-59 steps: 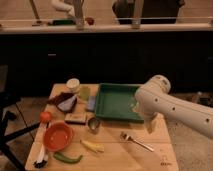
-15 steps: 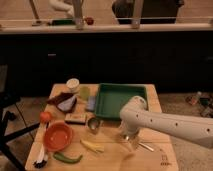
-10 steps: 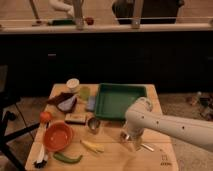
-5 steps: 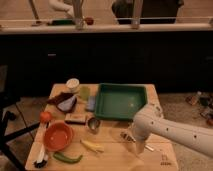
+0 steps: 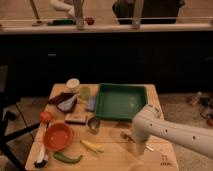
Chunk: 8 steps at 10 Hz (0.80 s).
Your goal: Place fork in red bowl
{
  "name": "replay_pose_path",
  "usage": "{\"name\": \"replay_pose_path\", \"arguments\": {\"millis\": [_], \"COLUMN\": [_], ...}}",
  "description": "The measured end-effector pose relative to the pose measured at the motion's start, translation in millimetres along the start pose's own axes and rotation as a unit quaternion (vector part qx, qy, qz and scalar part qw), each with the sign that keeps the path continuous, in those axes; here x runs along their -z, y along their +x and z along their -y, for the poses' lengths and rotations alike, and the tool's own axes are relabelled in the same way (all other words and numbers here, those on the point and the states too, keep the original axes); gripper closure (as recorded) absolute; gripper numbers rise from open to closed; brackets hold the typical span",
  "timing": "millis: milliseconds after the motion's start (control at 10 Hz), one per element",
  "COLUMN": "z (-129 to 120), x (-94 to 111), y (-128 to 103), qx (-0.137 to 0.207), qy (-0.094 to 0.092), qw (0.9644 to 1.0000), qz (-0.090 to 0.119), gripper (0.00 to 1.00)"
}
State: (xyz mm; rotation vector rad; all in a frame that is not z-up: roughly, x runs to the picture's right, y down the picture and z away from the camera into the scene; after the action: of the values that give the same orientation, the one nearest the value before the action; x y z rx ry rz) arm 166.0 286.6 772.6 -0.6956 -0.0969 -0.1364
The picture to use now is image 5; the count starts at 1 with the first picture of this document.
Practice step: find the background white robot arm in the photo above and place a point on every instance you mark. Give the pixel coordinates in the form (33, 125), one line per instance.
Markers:
(64, 6)

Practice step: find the green plastic tray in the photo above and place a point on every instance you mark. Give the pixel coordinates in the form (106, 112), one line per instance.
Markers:
(119, 102)

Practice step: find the background green tray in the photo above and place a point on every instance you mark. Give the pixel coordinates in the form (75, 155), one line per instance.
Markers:
(63, 22)

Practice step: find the yellow green cup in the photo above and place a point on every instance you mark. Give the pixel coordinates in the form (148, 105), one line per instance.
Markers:
(84, 92)

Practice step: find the blue sponge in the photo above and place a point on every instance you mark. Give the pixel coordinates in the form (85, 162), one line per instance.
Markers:
(91, 104)

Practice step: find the red plastic bowl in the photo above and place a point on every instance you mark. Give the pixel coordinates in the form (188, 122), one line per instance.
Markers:
(58, 136)

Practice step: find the person in dark clothes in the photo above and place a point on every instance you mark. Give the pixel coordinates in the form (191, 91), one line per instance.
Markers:
(154, 11)

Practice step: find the wooden block sponge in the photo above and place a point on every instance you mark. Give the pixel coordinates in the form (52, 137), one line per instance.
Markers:
(76, 118)

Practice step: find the green chili pepper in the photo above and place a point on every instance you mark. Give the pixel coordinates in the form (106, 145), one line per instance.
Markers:
(61, 157)

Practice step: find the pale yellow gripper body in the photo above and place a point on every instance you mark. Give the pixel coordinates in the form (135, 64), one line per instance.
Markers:
(140, 147)

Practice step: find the silver metal fork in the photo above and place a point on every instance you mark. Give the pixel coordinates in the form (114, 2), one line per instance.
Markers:
(128, 138)

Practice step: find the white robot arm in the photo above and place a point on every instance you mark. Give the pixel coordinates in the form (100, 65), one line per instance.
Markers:
(147, 122)

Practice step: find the red tomato toy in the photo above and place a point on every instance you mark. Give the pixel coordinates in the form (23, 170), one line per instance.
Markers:
(45, 117)

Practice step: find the white round container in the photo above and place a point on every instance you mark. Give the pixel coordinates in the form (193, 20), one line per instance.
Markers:
(73, 85)

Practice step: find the small metal cup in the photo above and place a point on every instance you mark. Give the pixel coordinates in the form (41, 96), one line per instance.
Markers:
(94, 125)

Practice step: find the dark red cloth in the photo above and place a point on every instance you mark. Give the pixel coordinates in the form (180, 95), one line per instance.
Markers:
(62, 98)

